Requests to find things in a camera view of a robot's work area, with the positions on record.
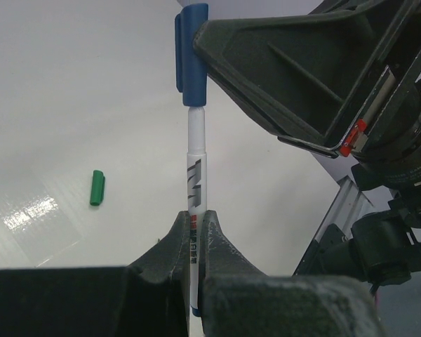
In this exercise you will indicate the blue pen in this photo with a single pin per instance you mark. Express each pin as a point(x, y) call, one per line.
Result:
point(196, 196)

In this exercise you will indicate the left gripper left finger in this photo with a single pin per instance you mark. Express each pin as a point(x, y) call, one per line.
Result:
point(157, 298)

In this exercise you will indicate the blue pen cap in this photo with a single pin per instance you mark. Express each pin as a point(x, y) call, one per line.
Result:
point(190, 69)

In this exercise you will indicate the green pen cap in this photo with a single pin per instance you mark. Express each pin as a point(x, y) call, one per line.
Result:
point(97, 188)

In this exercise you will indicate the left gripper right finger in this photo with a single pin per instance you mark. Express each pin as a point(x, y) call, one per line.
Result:
point(229, 297)

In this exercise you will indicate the right aluminium extrusion rail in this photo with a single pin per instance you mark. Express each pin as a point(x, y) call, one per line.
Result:
point(349, 205)

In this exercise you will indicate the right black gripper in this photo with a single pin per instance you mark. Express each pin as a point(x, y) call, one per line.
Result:
point(340, 81)

